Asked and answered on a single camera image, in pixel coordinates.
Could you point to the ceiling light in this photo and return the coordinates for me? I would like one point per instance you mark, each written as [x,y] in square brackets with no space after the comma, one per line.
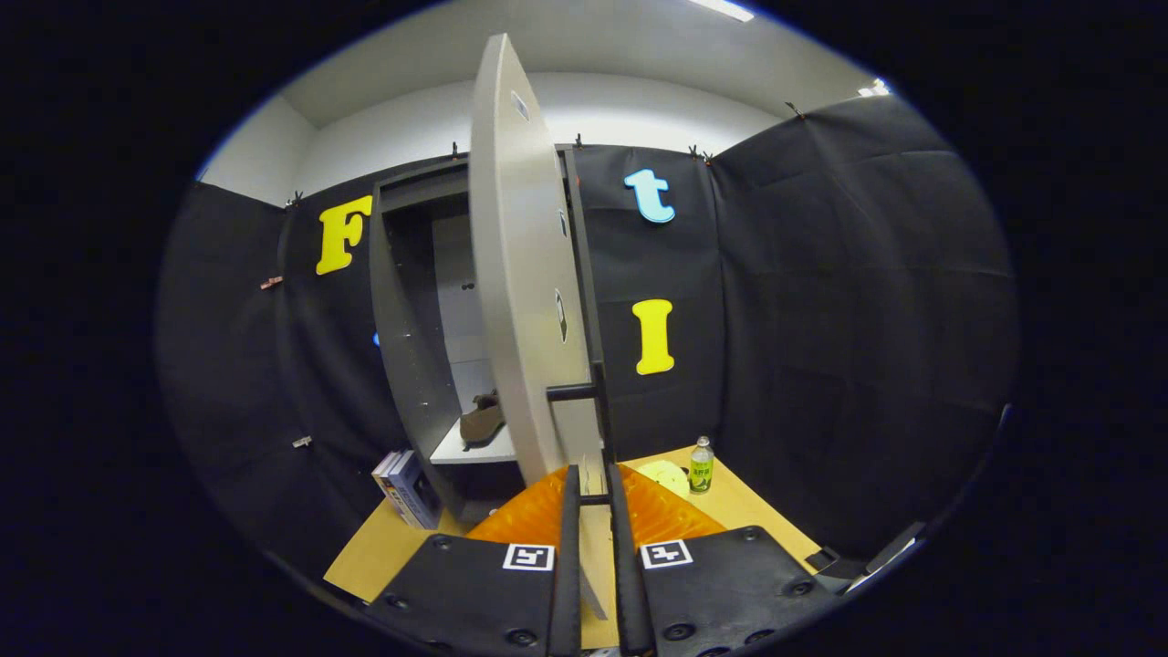
[874,88]
[721,9]

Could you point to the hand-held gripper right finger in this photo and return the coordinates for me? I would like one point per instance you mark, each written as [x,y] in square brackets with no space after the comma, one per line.
[628,584]

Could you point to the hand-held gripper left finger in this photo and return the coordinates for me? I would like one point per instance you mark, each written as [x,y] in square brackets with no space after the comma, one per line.
[566,584]

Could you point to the black backdrop cloth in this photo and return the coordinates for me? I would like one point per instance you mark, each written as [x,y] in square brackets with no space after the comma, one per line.
[821,319]

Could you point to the green label plastic bottle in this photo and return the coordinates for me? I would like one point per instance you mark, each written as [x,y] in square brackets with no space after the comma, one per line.
[701,470]

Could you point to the beige shoe cabinet door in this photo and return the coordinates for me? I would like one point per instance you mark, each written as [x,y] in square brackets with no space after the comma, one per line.
[520,274]

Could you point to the dark grey shoe cabinet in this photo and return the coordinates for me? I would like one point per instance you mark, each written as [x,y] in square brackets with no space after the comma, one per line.
[411,365]

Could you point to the pale yellow round plate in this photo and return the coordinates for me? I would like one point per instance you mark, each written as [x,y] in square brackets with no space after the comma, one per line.
[664,476]

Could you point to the brown fuzzy shoe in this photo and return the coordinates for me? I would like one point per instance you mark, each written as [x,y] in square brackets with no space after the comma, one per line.
[482,424]

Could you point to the black flat object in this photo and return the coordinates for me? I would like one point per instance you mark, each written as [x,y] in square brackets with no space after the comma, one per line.
[881,557]

